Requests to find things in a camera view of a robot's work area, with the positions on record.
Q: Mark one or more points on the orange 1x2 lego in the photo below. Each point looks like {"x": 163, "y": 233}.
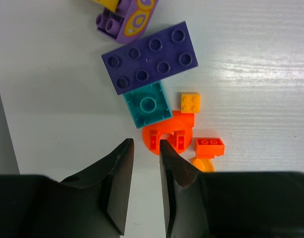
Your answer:
{"x": 208, "y": 148}

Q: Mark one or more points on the yellow round lego piece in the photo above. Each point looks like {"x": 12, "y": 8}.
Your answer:
{"x": 204, "y": 165}

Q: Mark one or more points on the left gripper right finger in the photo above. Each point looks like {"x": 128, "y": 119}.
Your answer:
{"x": 183, "y": 202}

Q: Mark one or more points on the orange lego cluster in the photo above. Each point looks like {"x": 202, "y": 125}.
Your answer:
{"x": 178, "y": 131}

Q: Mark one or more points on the teal square lego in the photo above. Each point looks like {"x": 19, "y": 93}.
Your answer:
{"x": 148, "y": 105}

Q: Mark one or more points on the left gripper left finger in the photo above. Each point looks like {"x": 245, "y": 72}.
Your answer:
{"x": 99, "y": 199}

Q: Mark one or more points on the lilac printed lego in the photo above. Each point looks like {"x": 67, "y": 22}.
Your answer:
{"x": 125, "y": 21}

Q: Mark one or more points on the small yellow lego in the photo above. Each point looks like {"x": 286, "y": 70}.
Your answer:
{"x": 190, "y": 103}

